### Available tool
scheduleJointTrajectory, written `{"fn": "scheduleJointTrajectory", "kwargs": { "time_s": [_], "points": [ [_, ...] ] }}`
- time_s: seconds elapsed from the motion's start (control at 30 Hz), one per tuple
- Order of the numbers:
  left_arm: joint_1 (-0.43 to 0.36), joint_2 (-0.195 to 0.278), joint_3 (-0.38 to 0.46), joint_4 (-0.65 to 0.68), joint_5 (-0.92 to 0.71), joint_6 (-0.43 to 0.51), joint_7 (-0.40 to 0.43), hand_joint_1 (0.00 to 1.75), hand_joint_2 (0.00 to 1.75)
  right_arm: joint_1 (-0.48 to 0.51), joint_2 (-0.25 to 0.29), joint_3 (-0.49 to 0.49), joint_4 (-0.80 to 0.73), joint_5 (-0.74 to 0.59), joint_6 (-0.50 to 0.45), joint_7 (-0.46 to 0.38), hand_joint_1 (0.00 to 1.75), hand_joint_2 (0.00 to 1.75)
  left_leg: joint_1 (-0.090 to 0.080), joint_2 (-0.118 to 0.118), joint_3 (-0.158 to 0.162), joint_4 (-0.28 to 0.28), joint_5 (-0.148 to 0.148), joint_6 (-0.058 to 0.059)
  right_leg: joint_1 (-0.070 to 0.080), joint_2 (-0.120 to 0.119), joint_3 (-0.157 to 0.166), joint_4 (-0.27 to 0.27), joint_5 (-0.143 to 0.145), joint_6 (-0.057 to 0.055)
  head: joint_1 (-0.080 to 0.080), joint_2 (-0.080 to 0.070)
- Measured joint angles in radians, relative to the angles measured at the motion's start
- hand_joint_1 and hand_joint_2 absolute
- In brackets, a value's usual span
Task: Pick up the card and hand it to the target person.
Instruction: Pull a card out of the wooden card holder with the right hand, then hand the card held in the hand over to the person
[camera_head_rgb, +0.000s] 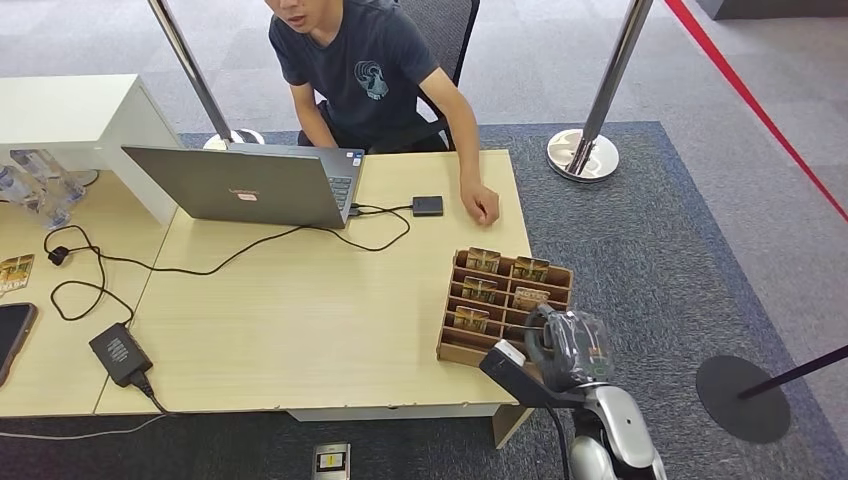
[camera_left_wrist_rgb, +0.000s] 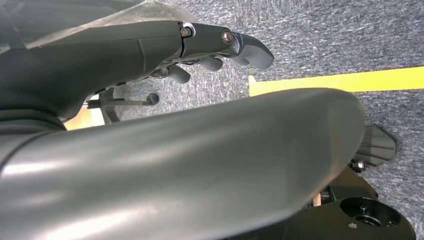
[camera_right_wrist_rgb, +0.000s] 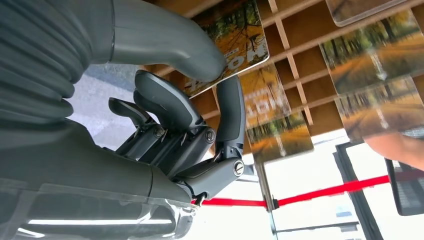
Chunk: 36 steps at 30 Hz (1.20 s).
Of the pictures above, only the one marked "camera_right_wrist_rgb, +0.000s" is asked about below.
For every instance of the chrome stanchion post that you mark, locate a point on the chrome stanchion post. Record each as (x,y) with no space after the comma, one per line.
(265,185)

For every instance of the clear plastic hand cover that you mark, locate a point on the clear plastic hand cover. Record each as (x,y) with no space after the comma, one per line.
(99,228)

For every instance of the person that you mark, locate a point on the person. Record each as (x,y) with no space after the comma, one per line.
(404,150)

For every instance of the grey laptop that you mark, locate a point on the grey laptop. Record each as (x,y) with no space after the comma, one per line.
(407,192)

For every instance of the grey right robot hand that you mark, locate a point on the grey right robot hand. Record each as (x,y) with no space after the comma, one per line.
(82,162)

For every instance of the red barrier belt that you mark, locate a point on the red barrier belt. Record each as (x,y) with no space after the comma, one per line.
(232,202)
(331,189)

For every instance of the wooden card holder box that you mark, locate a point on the wooden card holder box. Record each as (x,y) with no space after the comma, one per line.
(308,36)

